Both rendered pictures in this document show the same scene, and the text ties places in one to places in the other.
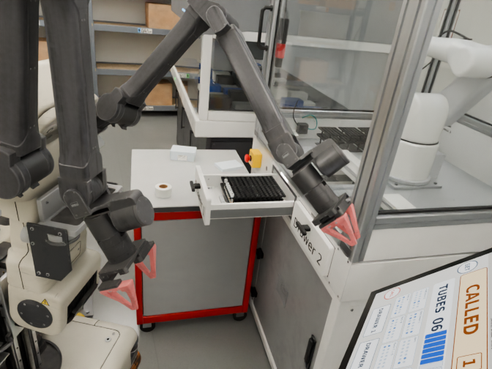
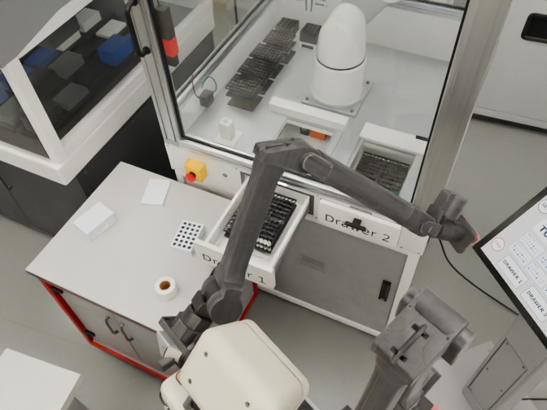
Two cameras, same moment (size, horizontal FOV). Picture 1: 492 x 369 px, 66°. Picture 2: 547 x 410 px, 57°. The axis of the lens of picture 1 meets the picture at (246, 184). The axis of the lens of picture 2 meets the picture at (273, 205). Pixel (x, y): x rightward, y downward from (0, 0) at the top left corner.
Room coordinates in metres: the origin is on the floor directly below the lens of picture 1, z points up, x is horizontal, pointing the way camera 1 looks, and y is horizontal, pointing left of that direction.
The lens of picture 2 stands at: (0.54, 0.69, 2.30)
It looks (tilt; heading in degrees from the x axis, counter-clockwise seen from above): 52 degrees down; 315
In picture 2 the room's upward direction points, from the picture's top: 3 degrees counter-clockwise
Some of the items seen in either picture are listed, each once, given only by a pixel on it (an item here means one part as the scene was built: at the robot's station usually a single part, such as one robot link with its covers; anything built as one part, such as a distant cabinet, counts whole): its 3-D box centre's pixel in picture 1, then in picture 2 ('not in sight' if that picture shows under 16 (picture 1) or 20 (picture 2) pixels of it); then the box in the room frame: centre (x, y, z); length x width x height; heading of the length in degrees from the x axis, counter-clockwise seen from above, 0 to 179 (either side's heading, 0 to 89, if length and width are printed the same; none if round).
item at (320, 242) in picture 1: (310, 235); (358, 223); (1.07, -0.24, 0.87); 0.29 x 0.02 x 0.11; 17
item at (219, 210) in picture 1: (253, 193); (262, 219); (1.34, -0.04, 0.86); 0.40 x 0.26 x 0.06; 107
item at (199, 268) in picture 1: (189, 236); (163, 287); (1.67, 0.27, 0.38); 0.62 x 0.58 x 0.76; 17
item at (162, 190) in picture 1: (163, 190); (166, 288); (1.43, 0.35, 0.78); 0.07 x 0.07 x 0.04
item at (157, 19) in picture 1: (163, 16); not in sight; (5.05, 1.26, 1.22); 0.41 x 0.32 x 0.28; 114
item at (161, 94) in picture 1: (154, 91); not in sight; (5.00, 1.36, 0.28); 0.41 x 0.32 x 0.28; 114
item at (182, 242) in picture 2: not in sight; (187, 237); (1.53, 0.17, 0.78); 0.12 x 0.08 x 0.04; 116
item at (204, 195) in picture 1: (201, 192); (234, 263); (1.28, 0.16, 0.87); 0.29 x 0.02 x 0.11; 17
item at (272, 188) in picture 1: (251, 192); (260, 220); (1.34, -0.03, 0.87); 0.22 x 0.18 x 0.06; 107
